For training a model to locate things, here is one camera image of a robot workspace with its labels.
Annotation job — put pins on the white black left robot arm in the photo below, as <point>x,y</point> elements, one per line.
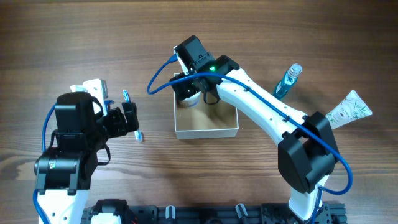
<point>63,171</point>

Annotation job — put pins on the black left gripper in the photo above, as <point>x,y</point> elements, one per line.
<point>127,115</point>

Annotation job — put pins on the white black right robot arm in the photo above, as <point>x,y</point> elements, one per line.
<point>306,146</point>

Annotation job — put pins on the white leaf-print cream tube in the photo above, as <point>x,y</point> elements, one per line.
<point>350,109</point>

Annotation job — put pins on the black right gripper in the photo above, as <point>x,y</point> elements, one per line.
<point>185,88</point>

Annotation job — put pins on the blue mouthwash bottle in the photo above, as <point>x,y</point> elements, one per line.
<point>288,81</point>

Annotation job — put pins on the white cardboard box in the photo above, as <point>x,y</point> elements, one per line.
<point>204,121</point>

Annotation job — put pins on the white round jar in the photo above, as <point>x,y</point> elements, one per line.
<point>190,101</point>

